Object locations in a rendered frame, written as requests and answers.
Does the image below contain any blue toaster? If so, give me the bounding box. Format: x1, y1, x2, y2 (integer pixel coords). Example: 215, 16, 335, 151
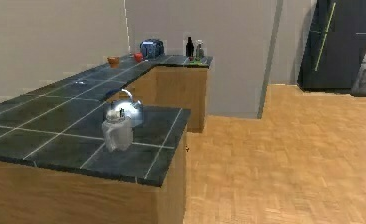
139, 38, 165, 60

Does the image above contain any black bottle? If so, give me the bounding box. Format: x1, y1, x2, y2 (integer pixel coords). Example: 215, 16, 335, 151
185, 36, 195, 58

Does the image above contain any shiny silver kettle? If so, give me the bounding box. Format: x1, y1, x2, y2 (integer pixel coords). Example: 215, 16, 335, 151
105, 88, 145, 128

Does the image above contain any wooden counter with tiled top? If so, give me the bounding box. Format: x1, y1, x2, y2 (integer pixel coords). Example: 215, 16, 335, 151
0, 54, 214, 224

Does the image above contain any clear glass bottle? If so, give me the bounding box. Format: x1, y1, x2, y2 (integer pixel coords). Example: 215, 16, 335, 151
195, 39, 205, 61

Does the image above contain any black fridge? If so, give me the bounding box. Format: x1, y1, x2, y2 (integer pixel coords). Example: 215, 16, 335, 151
297, 0, 366, 91

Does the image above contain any orange bowl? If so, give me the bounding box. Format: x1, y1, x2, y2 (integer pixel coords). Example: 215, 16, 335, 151
106, 56, 121, 69

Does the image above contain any grey bin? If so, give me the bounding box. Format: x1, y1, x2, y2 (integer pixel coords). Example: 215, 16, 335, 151
350, 62, 366, 98

